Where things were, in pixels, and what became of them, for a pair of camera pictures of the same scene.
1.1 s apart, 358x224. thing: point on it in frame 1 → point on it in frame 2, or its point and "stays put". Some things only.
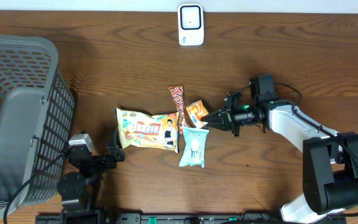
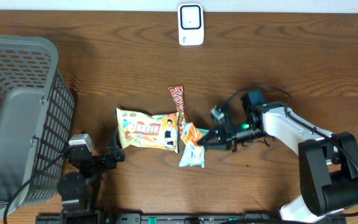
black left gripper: x=117 y=153 stays put
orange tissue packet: x=196 y=111 → x=193 y=134
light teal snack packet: x=195 y=139 stays put
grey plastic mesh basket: x=27 y=109 stays put
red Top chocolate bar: x=178 y=93 stays put
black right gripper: x=221 y=121 → x=225 y=134
